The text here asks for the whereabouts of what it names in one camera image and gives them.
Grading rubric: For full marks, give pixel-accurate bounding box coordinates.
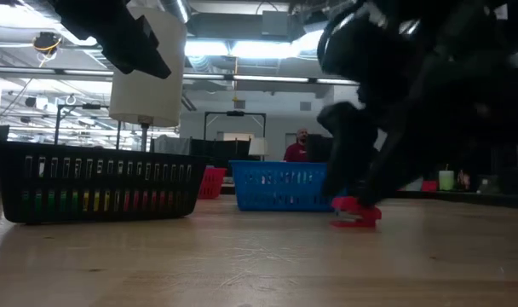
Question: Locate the red plastic basket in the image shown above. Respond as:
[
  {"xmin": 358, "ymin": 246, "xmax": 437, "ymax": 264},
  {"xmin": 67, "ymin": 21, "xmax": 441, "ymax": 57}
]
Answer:
[{"xmin": 198, "ymin": 166, "xmax": 228, "ymax": 200}]

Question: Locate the white cylindrical lamp shade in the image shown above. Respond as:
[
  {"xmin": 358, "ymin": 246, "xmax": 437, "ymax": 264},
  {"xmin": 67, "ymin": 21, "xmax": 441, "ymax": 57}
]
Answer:
[{"xmin": 108, "ymin": 6, "xmax": 187, "ymax": 154}]

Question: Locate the person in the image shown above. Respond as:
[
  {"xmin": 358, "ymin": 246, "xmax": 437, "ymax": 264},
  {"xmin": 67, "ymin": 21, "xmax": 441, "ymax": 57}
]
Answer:
[{"xmin": 283, "ymin": 127, "xmax": 312, "ymax": 163}]

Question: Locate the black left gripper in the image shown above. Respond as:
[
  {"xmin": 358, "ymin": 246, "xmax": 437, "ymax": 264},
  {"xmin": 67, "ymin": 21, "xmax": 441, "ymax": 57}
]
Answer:
[{"xmin": 49, "ymin": 0, "xmax": 173, "ymax": 80}]

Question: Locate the black plastic basket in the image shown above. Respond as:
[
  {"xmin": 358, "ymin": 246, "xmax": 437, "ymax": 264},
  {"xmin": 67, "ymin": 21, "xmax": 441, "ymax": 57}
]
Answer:
[{"xmin": 0, "ymin": 140, "xmax": 210, "ymax": 226}]

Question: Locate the small white table lamp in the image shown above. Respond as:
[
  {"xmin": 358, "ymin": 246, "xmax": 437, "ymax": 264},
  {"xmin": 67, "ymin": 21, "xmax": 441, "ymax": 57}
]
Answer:
[{"xmin": 248, "ymin": 136, "xmax": 270, "ymax": 157}]

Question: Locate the blue plastic basket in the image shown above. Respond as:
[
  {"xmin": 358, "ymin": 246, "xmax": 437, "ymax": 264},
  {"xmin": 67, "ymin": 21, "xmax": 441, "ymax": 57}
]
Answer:
[{"xmin": 230, "ymin": 160, "xmax": 343, "ymax": 213}]

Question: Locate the black ceiling cable reel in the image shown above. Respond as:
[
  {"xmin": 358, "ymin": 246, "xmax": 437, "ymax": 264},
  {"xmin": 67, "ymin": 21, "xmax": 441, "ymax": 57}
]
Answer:
[{"xmin": 32, "ymin": 31, "xmax": 64, "ymax": 56}]

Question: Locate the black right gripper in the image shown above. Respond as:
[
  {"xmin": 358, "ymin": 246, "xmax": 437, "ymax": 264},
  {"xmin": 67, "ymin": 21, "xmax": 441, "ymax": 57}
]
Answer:
[{"xmin": 317, "ymin": 10, "xmax": 494, "ymax": 206}]

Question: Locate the black metal gantry frame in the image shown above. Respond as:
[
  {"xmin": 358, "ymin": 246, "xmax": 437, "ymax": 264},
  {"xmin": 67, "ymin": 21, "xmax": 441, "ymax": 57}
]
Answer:
[
  {"xmin": 54, "ymin": 102, "xmax": 123, "ymax": 151},
  {"xmin": 203, "ymin": 109, "xmax": 268, "ymax": 140}
]

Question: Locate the light green cup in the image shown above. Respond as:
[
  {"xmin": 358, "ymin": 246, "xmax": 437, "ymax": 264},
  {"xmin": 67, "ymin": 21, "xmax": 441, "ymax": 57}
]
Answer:
[{"xmin": 438, "ymin": 170, "xmax": 455, "ymax": 192}]

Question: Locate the long ceiling light bar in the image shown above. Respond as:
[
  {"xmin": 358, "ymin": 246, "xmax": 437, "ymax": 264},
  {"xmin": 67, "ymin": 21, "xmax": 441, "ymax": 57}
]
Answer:
[{"xmin": 0, "ymin": 65, "xmax": 360, "ymax": 86}]

